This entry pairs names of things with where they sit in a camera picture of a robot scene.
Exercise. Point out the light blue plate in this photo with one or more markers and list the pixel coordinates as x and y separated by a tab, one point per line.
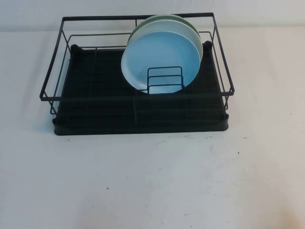
162	52

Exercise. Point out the pale white plate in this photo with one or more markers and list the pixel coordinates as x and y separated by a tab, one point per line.
166	26

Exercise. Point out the green plate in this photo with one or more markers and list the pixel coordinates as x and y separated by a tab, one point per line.
166	16

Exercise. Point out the black plastic drip tray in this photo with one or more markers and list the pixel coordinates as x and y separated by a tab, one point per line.
100	119

